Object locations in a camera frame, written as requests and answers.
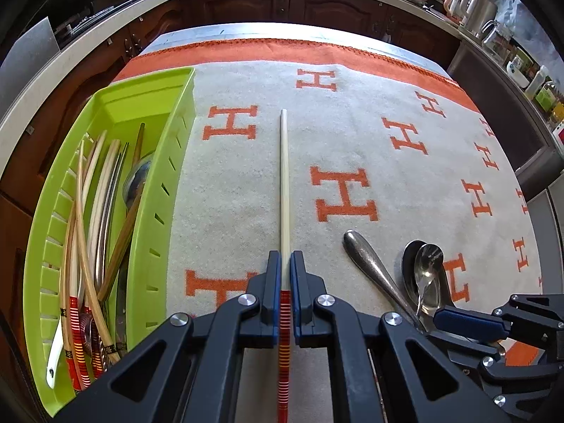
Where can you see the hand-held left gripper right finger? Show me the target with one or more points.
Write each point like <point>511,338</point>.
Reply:
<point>296,286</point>

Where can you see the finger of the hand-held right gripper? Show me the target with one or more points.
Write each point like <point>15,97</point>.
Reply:
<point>471,322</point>
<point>520,383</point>

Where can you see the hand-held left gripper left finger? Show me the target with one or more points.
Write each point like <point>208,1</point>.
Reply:
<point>275,282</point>

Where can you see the small steel spoon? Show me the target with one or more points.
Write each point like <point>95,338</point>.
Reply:
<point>429,260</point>

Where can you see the large steel spoon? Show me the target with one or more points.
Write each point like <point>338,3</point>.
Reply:
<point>409,268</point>

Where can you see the cream chopstick red patterned end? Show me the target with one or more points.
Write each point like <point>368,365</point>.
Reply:
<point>84,339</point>
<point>284,185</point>
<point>73,343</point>

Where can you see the brown wooden chopstick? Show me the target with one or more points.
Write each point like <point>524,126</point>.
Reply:
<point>94,291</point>
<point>125,233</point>

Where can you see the steel chopstick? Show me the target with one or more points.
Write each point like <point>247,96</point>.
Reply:
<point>107,229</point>

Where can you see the green plastic utensil tray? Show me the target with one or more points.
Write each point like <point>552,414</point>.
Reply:
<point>132,97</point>

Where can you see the orange and grey printed blanket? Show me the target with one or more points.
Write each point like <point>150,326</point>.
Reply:
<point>264,163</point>

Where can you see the red and white box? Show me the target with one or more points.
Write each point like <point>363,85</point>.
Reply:
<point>559,134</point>

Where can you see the grey metal counter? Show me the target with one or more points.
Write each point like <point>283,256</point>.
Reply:
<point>493,105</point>

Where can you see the yellow bottle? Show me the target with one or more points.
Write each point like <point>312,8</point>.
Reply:
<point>557,112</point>

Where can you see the green bottle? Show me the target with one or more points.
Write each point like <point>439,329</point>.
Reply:
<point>546,94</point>

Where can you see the pale checked tablecloth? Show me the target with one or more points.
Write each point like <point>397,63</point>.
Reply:
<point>264,31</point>

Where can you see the white bottle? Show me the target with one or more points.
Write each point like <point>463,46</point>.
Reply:
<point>539,77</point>

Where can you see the white jar blue label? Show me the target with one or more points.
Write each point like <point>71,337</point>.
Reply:
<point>517,68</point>

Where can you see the glass pitcher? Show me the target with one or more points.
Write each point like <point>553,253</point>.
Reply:
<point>498,39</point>

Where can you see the pink kettle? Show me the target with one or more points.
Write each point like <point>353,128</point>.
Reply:
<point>451,3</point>

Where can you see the white electric kettle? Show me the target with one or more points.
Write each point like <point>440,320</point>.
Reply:
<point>469,2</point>

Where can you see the black gas stove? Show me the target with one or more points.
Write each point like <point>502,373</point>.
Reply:
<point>81,24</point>

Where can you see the stainless steel panel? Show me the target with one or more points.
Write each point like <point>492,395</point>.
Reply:
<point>26,66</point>

